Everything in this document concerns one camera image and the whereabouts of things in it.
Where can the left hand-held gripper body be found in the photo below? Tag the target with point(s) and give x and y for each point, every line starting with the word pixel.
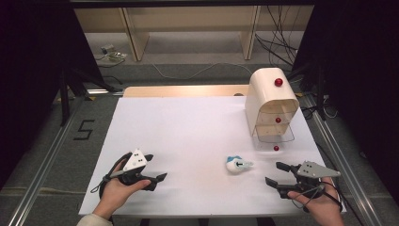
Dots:
pixel 135 163

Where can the aluminium floor rail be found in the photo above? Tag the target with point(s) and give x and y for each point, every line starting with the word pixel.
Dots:
pixel 40 169
pixel 345 163

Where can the light wooden table board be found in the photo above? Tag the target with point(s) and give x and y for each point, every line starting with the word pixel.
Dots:
pixel 185 91

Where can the clear drawer with red knob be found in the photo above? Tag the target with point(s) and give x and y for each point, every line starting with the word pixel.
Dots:
pixel 277 119
pixel 275 142

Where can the dark curtain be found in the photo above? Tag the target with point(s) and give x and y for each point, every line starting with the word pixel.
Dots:
pixel 360 78
pixel 34 78

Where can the black tripod stand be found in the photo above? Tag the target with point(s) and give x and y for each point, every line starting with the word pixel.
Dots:
pixel 318 91
pixel 67 94

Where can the cream mini drawer cabinet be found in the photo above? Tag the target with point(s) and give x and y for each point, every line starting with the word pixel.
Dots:
pixel 269 94

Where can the person's left hand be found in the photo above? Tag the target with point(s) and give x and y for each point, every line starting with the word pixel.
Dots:
pixel 116 194

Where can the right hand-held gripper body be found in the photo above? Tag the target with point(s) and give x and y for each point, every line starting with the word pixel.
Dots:
pixel 310 171

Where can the white and blue small toy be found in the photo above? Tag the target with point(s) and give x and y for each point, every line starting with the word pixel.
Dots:
pixel 236 164

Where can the grey power adapter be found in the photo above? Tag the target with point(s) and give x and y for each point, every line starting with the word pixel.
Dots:
pixel 108 50

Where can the light wooden desk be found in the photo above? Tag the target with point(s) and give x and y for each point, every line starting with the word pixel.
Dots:
pixel 188 19

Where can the person's right hand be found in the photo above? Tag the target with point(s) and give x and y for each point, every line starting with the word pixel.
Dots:
pixel 320 205

